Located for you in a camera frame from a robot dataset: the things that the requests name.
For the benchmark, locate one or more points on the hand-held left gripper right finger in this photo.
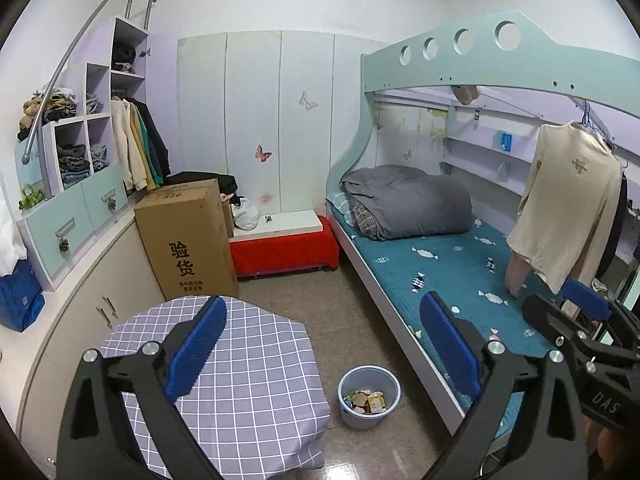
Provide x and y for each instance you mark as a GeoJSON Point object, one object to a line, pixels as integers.
{"type": "Point", "coordinates": [450, 345]}

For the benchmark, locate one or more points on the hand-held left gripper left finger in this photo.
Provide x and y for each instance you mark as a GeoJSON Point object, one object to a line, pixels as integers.
{"type": "Point", "coordinates": [195, 355]}

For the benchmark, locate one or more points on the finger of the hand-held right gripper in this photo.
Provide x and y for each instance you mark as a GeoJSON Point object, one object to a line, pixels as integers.
{"type": "Point", "coordinates": [545, 315]}
{"type": "Point", "coordinates": [585, 299]}

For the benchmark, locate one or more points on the light blue plastic bin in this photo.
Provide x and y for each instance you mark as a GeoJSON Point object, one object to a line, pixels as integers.
{"type": "Point", "coordinates": [365, 420]}

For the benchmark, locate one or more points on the pile of trash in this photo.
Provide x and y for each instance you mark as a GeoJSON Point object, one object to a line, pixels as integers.
{"type": "Point", "coordinates": [356, 400]}

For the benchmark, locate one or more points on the round table with checked cloth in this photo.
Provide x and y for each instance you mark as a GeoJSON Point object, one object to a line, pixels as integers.
{"type": "Point", "coordinates": [260, 385]}

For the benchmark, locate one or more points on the teal printed mattress sheet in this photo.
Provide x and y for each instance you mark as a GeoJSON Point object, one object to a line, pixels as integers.
{"type": "Point", "coordinates": [450, 270]}

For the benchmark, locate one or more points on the yellow white packet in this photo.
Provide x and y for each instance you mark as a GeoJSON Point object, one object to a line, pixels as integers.
{"type": "Point", "coordinates": [376, 402]}

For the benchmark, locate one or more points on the beige hanging shirt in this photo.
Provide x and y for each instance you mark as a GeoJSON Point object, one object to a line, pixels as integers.
{"type": "Point", "coordinates": [565, 200]}

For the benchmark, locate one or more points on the beige low cabinet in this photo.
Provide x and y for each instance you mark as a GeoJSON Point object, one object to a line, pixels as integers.
{"type": "Point", "coordinates": [120, 270]}

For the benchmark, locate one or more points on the tall brown cardboard box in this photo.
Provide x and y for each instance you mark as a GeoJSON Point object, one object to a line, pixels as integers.
{"type": "Point", "coordinates": [185, 240]}

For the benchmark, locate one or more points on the red bench with white top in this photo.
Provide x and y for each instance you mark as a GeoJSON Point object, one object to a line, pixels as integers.
{"type": "Point", "coordinates": [280, 255]}

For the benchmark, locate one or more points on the white plastic bag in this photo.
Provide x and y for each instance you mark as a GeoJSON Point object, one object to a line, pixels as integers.
{"type": "Point", "coordinates": [245, 217]}

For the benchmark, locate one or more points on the grey folded duvet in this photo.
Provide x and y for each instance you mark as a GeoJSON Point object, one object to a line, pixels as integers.
{"type": "Point", "coordinates": [410, 200]}

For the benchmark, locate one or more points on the pink flower sticker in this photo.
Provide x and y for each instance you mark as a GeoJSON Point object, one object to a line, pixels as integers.
{"type": "Point", "coordinates": [265, 196]}

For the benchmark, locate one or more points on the black cloth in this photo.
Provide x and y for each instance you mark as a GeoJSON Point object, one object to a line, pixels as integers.
{"type": "Point", "coordinates": [200, 178]}

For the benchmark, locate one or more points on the blue clothes hangers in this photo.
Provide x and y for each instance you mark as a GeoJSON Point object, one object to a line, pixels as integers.
{"type": "Point", "coordinates": [592, 122]}

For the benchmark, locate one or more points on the small blue box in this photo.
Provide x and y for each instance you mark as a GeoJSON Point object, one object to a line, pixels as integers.
{"type": "Point", "coordinates": [506, 141]}

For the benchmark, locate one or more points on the lilac stepped shelf unit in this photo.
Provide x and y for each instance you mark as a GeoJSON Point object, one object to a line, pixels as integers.
{"type": "Point", "coordinates": [60, 240]}

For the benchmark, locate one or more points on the blue plaid pillow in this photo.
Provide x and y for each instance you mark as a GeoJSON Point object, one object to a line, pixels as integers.
{"type": "Point", "coordinates": [340, 205]}

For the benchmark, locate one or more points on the blue shopping bag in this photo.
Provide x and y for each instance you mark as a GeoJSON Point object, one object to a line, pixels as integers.
{"type": "Point", "coordinates": [20, 300]}

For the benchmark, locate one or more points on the green hanging garment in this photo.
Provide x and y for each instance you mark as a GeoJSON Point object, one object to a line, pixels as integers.
{"type": "Point", "coordinates": [151, 162]}

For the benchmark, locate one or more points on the pink butterfly sticker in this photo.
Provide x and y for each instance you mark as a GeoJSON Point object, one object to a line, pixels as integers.
{"type": "Point", "coordinates": [263, 154]}

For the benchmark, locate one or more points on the white paper bag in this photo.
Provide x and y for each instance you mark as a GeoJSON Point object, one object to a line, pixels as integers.
{"type": "Point", "coordinates": [10, 250]}

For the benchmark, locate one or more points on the black hanging coat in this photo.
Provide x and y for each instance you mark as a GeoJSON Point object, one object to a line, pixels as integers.
{"type": "Point", "coordinates": [159, 145]}

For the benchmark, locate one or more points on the folded blue jeans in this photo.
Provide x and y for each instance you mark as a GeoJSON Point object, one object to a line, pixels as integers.
{"type": "Point", "coordinates": [98, 160]}

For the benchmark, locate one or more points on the hanging jackets row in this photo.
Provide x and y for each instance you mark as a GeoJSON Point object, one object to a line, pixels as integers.
{"type": "Point", "coordinates": [127, 145]}

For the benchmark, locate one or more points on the green plant decoration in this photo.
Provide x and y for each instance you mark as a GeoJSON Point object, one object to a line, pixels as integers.
{"type": "Point", "coordinates": [30, 201]}

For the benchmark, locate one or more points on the dark folded clothes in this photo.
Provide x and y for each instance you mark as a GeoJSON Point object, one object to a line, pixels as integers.
{"type": "Point", "coordinates": [72, 157]}

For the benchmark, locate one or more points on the brown hanging item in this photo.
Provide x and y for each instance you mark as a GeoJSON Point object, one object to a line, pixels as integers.
{"type": "Point", "coordinates": [465, 95]}

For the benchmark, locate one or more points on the beige butterfly sticker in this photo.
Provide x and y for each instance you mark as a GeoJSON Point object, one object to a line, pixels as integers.
{"type": "Point", "coordinates": [308, 101]}

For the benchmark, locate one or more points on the pile of folded clothes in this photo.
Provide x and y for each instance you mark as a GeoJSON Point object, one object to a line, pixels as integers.
{"type": "Point", "coordinates": [45, 110]}

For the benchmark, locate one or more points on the black folded garment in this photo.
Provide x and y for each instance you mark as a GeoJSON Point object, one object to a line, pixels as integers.
{"type": "Point", "coordinates": [122, 55]}

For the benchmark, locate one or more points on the curved metal handrail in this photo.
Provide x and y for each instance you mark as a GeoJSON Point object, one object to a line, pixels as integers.
{"type": "Point", "coordinates": [65, 57]}

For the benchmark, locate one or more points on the mint green bunk bed frame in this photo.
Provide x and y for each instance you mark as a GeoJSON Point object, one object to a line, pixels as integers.
{"type": "Point", "coordinates": [440, 60]}

